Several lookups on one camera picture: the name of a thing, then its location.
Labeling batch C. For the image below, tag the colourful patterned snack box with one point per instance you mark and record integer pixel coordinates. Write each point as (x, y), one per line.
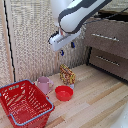
(67, 75)

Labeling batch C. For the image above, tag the pink mug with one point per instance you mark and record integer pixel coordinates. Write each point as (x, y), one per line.
(43, 84)

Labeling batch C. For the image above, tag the red plastic shopping basket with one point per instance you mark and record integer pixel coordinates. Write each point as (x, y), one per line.
(23, 103)

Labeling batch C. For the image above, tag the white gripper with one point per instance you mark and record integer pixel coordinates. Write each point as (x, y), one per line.
(63, 38)

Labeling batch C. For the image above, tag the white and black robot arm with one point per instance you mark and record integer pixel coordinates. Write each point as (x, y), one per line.
(81, 13)

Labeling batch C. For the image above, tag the red bowl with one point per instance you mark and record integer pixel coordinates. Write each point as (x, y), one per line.
(64, 93)

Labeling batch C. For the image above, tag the white blurry object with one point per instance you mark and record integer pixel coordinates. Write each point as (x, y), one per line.
(122, 120)

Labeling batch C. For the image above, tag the beige woven folding screen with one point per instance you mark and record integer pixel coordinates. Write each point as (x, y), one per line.
(33, 40)

